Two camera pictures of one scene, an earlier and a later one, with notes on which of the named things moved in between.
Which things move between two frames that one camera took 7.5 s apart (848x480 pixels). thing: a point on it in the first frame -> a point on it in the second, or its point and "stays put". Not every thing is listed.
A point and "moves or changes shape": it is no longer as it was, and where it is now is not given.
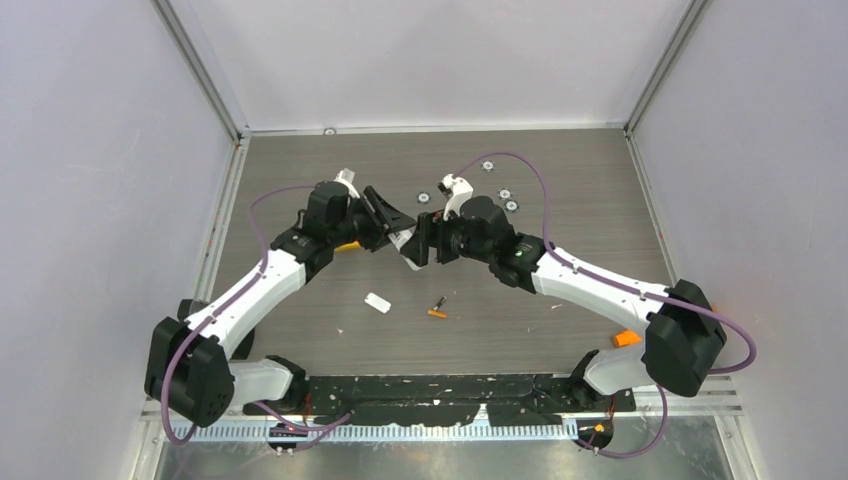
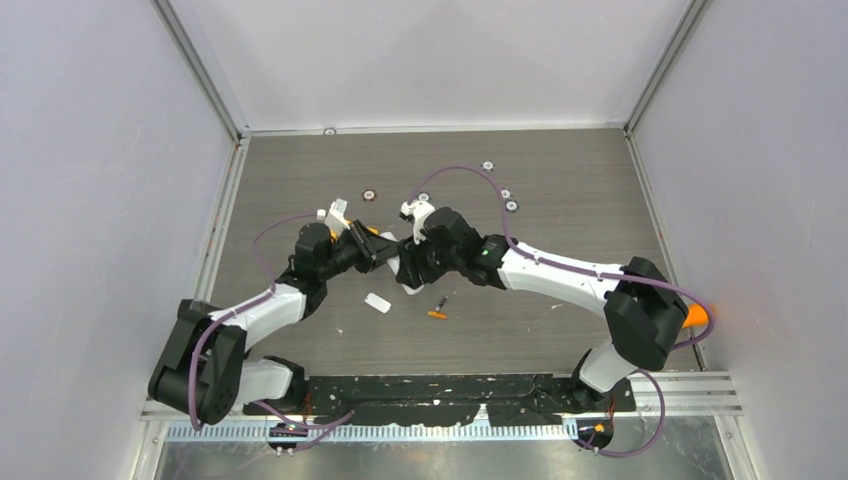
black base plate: x=442 y=399 stays put
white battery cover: x=377 y=302 stays put
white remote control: x=398 y=238 moves or changes shape
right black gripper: x=417 y=249 -> x=411 y=263
